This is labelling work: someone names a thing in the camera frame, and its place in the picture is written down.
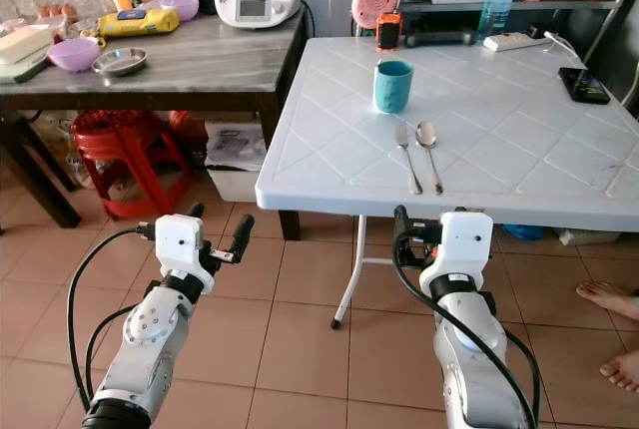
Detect brown eggs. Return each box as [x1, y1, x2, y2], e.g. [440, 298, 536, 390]
[35, 4, 69, 22]

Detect white power strip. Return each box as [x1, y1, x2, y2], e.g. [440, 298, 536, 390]
[482, 32, 552, 53]

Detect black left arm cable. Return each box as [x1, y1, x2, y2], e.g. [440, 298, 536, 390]
[84, 303, 136, 405]
[66, 227, 159, 415]

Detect teal plastic cup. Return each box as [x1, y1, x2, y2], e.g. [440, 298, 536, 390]
[373, 59, 414, 115]

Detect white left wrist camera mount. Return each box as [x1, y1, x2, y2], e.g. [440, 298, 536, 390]
[155, 214, 216, 285]

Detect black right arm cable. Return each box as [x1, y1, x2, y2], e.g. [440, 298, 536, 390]
[392, 239, 543, 429]

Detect small purple plastic bowl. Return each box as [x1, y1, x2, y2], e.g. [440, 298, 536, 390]
[160, 0, 201, 23]

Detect white plastic folding table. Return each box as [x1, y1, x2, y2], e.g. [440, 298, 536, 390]
[255, 35, 639, 330]

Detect orange and black device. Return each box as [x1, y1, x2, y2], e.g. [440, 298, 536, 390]
[376, 12, 403, 51]

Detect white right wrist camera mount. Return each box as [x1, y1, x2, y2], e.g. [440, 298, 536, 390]
[419, 212, 495, 295]

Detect dark wooden stone-topped table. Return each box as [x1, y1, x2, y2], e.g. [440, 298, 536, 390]
[0, 10, 306, 240]

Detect steel spoon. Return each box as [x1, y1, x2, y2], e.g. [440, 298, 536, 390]
[415, 121, 445, 197]

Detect red plastic stool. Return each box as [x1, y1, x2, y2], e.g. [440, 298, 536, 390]
[70, 110, 186, 220]

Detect yellow food package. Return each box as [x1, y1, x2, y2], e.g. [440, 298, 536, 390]
[97, 8, 181, 39]

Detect black smartphone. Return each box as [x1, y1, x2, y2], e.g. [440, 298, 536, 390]
[559, 67, 612, 106]

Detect white storage box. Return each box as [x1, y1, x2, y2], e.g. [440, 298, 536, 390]
[205, 122, 266, 203]

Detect steel plate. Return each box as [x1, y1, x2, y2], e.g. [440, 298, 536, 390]
[92, 47, 149, 78]

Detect large purple plastic bowl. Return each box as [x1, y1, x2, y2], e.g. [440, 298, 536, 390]
[48, 37, 103, 73]

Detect steel fork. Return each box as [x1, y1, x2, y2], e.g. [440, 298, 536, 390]
[395, 122, 423, 197]

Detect person's bare foot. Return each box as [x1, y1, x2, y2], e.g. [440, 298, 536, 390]
[577, 281, 639, 322]
[599, 349, 639, 395]

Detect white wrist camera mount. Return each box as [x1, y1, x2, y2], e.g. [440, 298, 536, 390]
[155, 214, 216, 285]
[419, 212, 495, 295]

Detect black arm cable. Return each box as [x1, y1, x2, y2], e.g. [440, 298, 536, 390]
[392, 239, 543, 429]
[66, 227, 159, 415]
[84, 303, 136, 405]

